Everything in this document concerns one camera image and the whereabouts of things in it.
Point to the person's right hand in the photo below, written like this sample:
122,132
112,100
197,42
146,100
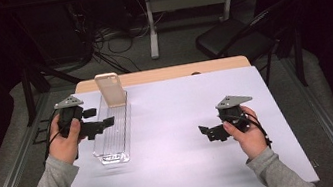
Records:
251,140

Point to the white-legged desk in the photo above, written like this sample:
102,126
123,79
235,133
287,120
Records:
151,25

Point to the wooden table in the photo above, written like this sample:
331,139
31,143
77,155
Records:
158,74

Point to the black folding chair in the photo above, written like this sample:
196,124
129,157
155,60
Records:
230,39

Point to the clear plastic package box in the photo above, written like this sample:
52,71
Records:
114,138

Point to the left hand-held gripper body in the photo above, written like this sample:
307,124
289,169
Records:
70,103

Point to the person's left hand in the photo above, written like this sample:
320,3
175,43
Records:
63,148

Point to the black metal stand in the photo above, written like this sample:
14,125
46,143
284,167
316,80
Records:
28,95
299,59

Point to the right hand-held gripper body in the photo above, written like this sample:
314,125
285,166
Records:
231,101

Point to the beige phone case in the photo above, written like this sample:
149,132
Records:
110,90

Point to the white table board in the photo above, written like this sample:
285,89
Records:
183,171

